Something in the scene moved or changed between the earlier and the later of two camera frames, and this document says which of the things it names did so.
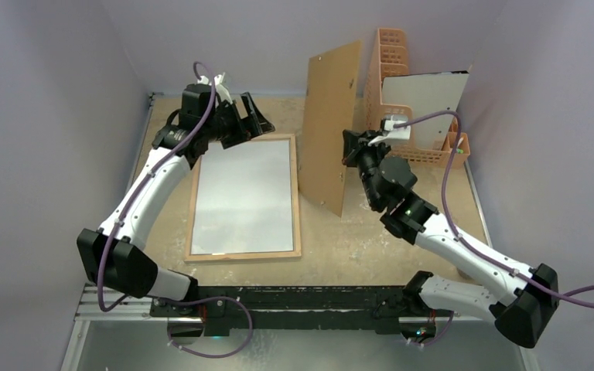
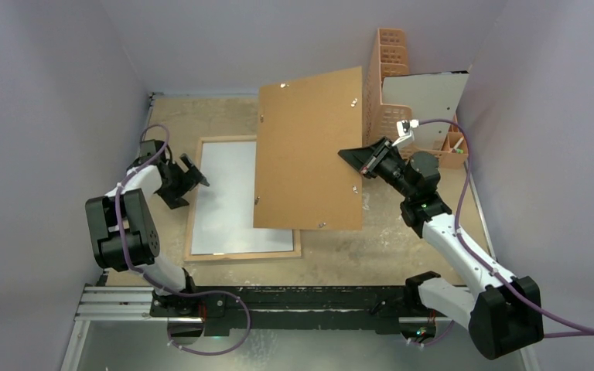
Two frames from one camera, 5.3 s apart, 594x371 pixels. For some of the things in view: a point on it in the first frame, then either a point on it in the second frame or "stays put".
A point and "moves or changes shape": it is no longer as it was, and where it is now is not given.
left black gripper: [257, 125] -> [175, 198]
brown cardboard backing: [330, 108] moves or changes shape
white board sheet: [426, 94] stays put
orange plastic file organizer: [390, 60] stays put
